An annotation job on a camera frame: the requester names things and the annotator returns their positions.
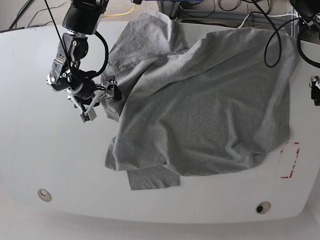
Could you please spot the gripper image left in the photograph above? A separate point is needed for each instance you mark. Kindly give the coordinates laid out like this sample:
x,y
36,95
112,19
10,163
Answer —
x,y
89,96

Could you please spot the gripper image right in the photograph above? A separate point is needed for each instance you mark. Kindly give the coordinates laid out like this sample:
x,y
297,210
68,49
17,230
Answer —
x,y
315,89

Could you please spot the grey t-shirt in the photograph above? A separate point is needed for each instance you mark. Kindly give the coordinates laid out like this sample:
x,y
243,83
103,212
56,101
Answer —
x,y
217,107

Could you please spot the red tape rectangle marking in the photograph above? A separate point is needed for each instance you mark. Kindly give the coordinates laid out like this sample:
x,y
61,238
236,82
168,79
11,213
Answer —
x,y
288,157

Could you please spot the left table grommet hole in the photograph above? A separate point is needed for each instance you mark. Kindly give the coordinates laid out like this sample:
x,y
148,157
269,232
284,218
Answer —
x,y
44,195

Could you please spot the table grommet hole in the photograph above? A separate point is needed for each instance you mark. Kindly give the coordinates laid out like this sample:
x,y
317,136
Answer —
x,y
44,195
263,207

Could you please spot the right table grommet hole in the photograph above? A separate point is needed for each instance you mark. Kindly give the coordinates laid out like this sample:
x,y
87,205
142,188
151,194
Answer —
x,y
263,207

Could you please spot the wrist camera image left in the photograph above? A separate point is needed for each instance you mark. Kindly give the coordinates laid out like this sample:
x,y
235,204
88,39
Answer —
x,y
88,115

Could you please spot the aluminium frame base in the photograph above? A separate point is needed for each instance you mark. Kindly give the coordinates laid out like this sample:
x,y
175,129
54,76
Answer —
x,y
173,9

